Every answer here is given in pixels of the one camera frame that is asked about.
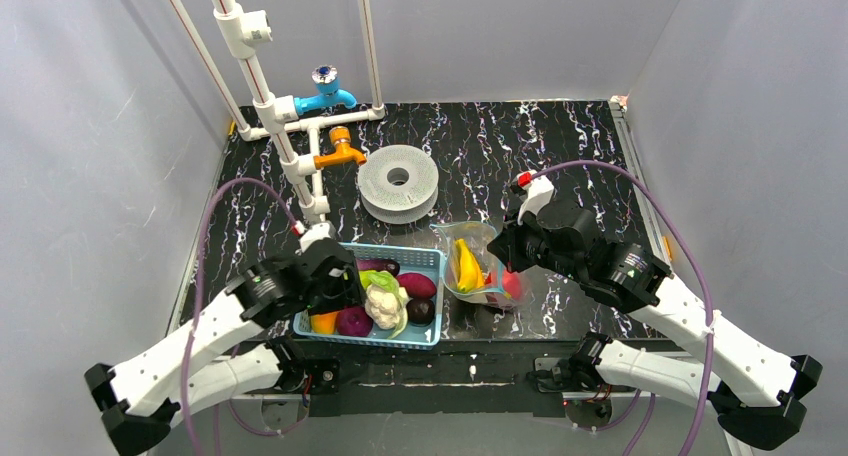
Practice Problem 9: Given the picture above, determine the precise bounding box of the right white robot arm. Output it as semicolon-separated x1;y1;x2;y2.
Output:
487;201;822;451

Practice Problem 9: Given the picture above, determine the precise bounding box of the white cauliflower with leaves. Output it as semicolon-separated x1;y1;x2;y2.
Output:
359;270;410;340

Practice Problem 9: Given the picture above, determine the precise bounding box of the orange carrot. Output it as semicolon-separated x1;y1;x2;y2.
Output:
309;311;339;335

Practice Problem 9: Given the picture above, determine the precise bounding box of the grey filament spool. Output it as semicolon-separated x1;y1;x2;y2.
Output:
357;144;439;224

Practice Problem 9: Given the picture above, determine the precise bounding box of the magenta sweet potato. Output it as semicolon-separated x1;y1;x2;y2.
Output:
396;272;437;300

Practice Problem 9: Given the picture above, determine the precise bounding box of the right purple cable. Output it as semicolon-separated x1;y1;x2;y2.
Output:
529;160;715;456

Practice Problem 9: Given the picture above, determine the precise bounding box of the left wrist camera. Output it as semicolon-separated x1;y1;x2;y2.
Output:
291;221;338;252

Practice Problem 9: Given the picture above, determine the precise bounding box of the black base frame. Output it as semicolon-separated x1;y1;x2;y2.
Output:
298;339;578;417

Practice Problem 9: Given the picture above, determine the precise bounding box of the large yellow banana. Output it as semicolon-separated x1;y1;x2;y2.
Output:
454;238;484;293

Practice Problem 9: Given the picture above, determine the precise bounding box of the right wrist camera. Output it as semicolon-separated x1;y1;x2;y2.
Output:
510;170;554;225

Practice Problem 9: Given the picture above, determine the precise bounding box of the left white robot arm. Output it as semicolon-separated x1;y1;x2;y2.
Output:
84;239;365;455

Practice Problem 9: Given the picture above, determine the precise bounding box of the dark round plum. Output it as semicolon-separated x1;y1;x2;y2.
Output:
406;298;436;326

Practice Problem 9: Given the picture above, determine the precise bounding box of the clear zip top bag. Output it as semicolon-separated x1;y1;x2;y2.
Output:
431;221;529;311

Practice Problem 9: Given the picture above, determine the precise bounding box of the white pvc pipe frame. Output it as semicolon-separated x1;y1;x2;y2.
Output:
167;0;386;225

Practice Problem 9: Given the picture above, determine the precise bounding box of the small yellow banana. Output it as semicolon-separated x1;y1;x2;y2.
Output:
454;239;477;293

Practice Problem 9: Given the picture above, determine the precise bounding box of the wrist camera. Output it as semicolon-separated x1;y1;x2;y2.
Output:
291;221;338;252
510;170;554;225

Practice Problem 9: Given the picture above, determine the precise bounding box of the light blue plastic basket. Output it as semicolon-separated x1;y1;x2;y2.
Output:
293;243;446;350

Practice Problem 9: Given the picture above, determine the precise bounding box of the purple eggplant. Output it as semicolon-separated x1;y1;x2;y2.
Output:
356;258;400;276

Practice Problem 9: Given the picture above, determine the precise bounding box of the blue faucet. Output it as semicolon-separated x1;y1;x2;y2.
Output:
294;65;358;116

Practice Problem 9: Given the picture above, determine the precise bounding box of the orange faucet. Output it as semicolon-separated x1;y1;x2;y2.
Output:
313;126;367;170

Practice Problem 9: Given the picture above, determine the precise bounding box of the red apple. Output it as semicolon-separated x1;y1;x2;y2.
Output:
485;269;525;308

